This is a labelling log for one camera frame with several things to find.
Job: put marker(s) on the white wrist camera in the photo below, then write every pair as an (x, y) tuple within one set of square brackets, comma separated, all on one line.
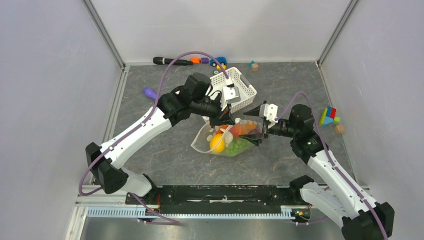
[(230, 93), (269, 113)]

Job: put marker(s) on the blue toy car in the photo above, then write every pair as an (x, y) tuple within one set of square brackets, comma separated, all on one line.
[(221, 60)]

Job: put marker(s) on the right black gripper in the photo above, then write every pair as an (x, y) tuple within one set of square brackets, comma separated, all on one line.
[(256, 138)]

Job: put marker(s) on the orange toy block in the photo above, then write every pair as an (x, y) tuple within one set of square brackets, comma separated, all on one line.
[(195, 60)]

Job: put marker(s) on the yellow toy lemon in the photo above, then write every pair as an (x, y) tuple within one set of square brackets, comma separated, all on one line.
[(217, 143)]

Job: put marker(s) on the green toy grapes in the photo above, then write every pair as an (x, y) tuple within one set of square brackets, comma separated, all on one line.
[(237, 146)]

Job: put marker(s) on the black microphone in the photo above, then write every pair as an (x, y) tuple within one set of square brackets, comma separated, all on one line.
[(166, 61)]

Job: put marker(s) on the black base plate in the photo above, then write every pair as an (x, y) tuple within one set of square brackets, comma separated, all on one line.
[(222, 199)]

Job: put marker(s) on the clear dotted zip bag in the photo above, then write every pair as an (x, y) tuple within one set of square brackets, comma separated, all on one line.
[(206, 132)]

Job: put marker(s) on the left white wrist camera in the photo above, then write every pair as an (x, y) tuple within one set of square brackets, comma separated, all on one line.
[(230, 93)]

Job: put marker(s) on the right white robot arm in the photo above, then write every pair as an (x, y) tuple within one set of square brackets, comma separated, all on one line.
[(359, 215)]

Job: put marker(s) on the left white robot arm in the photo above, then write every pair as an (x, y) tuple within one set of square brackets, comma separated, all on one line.
[(106, 161)]

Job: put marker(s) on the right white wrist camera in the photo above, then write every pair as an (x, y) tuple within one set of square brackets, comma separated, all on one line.
[(269, 113)]

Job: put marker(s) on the white cable duct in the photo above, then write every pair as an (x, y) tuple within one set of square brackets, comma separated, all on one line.
[(141, 212)]

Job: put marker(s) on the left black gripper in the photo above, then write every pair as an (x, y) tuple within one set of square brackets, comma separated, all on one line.
[(222, 117)]

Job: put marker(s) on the purple toy block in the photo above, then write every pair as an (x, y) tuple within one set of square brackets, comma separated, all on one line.
[(205, 60)]

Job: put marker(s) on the teal and wood cubes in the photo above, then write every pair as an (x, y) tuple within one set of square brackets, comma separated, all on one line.
[(253, 66)]

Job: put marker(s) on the colourful building block stack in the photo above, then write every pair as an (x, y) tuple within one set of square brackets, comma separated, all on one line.
[(328, 117)]

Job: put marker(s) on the white perforated plastic basket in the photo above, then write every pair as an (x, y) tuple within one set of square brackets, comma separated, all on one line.
[(246, 91)]

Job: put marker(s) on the white toy garlic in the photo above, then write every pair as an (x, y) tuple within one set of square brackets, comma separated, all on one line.
[(228, 137)]

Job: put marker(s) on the wooden cube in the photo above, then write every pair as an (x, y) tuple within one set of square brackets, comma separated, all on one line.
[(339, 129)]

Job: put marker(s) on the yellow toy brick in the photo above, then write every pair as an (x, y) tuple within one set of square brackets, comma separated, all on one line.
[(221, 67)]

